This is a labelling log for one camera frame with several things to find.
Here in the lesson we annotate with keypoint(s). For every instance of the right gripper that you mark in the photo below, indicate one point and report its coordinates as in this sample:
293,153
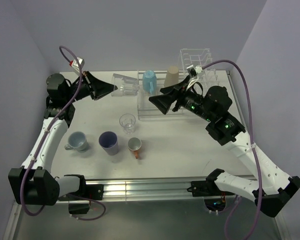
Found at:
163,102

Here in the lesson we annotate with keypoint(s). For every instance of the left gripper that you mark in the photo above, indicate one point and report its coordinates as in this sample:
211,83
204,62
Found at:
98,88

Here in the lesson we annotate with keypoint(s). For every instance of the beige tall tumbler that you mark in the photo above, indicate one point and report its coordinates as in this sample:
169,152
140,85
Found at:
172,76

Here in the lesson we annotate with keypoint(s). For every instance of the clear glass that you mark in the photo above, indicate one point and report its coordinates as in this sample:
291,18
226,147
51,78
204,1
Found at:
125,86
128,123

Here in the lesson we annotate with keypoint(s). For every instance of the light blue faceted mug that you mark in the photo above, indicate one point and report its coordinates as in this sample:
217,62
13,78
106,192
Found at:
149,81

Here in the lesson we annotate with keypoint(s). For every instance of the purple tumbler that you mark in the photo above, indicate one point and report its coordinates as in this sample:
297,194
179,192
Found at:
109,142

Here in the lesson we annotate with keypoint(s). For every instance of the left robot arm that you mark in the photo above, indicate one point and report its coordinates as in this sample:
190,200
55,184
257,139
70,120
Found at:
32,183

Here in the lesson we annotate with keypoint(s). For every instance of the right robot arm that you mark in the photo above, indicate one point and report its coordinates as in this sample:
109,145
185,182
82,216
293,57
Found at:
272,189

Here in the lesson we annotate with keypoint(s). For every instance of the clear acrylic plate holder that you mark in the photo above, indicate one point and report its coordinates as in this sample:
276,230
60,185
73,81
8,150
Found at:
198,57

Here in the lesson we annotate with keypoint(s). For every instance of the pale blue teacup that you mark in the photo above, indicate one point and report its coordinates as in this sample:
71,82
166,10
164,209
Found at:
77,141

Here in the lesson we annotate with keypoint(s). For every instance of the orange espresso cup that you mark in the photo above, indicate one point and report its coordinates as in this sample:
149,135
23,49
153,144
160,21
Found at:
134,144

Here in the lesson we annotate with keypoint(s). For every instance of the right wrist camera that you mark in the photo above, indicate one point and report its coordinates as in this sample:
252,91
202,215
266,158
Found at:
195,74

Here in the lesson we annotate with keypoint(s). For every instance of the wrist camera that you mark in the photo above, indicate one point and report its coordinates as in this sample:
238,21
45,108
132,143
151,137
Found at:
77,65
195,74

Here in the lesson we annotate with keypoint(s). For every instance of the white wire dish rack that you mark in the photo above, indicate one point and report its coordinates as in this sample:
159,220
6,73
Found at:
146,111

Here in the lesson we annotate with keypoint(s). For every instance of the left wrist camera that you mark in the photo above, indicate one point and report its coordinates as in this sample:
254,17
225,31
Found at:
77,65

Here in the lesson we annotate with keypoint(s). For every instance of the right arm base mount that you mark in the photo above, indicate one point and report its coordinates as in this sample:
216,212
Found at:
204,188

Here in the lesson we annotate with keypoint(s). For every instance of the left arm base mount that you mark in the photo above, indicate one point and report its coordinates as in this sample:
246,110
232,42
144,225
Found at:
84,204

